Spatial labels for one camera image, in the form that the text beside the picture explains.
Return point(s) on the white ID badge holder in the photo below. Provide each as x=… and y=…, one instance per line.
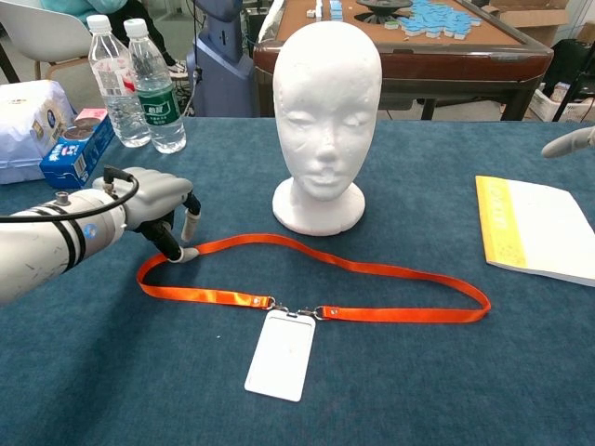
x=281, y=358

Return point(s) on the brown mahjong table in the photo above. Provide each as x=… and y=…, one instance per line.
x=418, y=60

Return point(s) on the white cloth bundle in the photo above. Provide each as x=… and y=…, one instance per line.
x=272, y=23

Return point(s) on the water bottle red label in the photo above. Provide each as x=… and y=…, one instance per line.
x=116, y=116

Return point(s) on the seated person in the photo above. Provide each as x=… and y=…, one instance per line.
x=144, y=14

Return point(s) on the blue grey machine base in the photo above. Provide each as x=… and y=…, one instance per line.
x=218, y=69

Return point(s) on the small pink box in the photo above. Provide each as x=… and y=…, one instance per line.
x=93, y=114

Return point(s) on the white storage basket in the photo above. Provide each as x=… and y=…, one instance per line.
x=581, y=111

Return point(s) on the pile of blue mahjong tiles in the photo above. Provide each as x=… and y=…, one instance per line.
x=432, y=18

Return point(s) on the black chair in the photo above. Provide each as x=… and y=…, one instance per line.
x=567, y=60

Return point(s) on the water bottle green label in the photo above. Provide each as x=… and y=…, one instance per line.
x=160, y=111

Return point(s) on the yellow and white book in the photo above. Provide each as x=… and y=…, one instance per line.
x=544, y=223

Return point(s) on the blue velvet tablecloth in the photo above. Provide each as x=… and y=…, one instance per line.
x=139, y=371

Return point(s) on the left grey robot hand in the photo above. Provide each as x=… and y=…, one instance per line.
x=155, y=192

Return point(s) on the row of mahjong tiles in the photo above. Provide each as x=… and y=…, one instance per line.
x=334, y=7

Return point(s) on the blue cookie box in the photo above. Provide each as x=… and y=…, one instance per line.
x=70, y=158

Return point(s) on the white chair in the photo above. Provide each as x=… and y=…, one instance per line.
x=42, y=32

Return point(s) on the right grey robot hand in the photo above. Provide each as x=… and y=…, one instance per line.
x=572, y=143

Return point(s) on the brown cardboard box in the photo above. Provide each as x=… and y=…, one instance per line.
x=530, y=18

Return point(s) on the black round disc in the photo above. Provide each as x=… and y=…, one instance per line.
x=376, y=11

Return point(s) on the white foam mannequin head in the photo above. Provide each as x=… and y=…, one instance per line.
x=325, y=93

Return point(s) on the white plastic tissue pack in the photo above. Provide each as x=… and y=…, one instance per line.
x=18, y=130

